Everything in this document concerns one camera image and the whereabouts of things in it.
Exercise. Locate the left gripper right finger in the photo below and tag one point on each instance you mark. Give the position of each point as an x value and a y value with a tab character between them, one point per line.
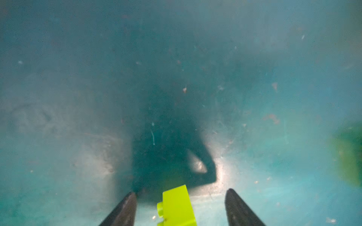
238	212

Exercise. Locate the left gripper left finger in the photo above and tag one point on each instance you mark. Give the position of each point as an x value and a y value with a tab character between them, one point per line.
124	213

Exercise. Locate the small lime lego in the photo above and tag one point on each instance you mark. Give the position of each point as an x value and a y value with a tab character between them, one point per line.
175	208

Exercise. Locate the lime long lego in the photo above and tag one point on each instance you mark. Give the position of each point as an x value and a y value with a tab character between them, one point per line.
347	145

